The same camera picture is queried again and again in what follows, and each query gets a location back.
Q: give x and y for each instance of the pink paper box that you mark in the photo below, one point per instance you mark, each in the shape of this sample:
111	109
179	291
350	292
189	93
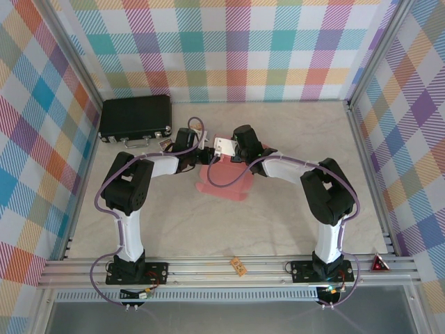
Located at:
226	174

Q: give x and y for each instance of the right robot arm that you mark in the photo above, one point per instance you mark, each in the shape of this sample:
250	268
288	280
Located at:
328	240

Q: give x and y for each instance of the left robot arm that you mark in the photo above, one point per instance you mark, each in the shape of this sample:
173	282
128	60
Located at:
130	236

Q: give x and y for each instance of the small printed card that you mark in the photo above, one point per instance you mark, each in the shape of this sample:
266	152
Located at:
165	142

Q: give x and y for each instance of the black hard case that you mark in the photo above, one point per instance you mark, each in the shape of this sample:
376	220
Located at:
135	116

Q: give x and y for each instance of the orange tag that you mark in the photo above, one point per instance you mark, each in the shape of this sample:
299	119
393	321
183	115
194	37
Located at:
238	267

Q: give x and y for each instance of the small connector board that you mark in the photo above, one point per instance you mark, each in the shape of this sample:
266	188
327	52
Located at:
144	295
330	290

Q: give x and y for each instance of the red triangular button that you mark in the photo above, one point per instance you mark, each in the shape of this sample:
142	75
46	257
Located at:
380	264

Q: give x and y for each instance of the aluminium frame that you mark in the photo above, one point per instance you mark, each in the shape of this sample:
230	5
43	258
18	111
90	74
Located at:
208	270

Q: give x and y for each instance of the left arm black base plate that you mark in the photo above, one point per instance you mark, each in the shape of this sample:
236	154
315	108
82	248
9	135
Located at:
158	271

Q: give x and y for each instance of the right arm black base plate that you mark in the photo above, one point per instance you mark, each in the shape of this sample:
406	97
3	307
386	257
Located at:
300	269

